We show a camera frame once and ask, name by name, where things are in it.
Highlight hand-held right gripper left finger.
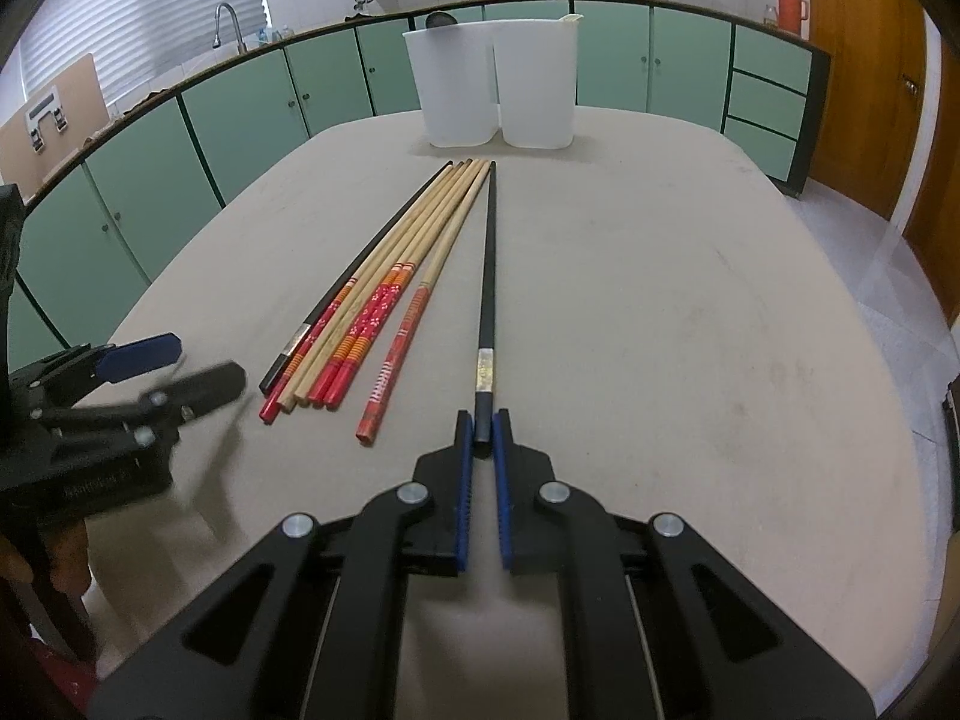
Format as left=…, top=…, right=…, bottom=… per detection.
left=97, top=409, right=476, bottom=720

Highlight person's left hand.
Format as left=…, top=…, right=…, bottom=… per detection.
left=0, top=519, right=92, bottom=602

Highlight brown wooden door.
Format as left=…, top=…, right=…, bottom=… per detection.
left=805, top=0, right=929, bottom=224
left=900, top=11, right=960, bottom=312

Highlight brown cardboard box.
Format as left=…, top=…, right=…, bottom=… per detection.
left=0, top=54, right=115, bottom=202

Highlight black chopstick silver band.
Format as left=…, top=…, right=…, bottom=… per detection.
left=474, top=159, right=500, bottom=460

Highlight chrome kitchen faucet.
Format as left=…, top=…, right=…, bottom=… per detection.
left=213, top=3, right=249, bottom=55

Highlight green lower kitchen cabinets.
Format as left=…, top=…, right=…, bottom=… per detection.
left=0, top=0, right=832, bottom=376

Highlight black object at edge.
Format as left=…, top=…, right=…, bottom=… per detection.
left=940, top=373, right=960, bottom=460

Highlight white plastic double utensil holder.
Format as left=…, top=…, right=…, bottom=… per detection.
left=402, top=15, right=584, bottom=149

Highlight white window blinds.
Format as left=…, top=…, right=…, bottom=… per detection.
left=16, top=0, right=269, bottom=104

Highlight red white-patterned bamboo chopstick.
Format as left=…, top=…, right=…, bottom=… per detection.
left=355, top=159, right=493, bottom=443

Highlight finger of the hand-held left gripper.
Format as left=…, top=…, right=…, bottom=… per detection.
left=30, top=361, right=248, bottom=460
left=11, top=332, right=185, bottom=413

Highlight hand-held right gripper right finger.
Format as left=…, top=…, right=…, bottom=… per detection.
left=493, top=407, right=876, bottom=720

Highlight red floral bamboo chopstick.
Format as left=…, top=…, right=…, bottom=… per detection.
left=279, top=160, right=470, bottom=412
left=325, top=159, right=487, bottom=403
left=259, top=160, right=464, bottom=422
left=309, top=159, right=481, bottom=404

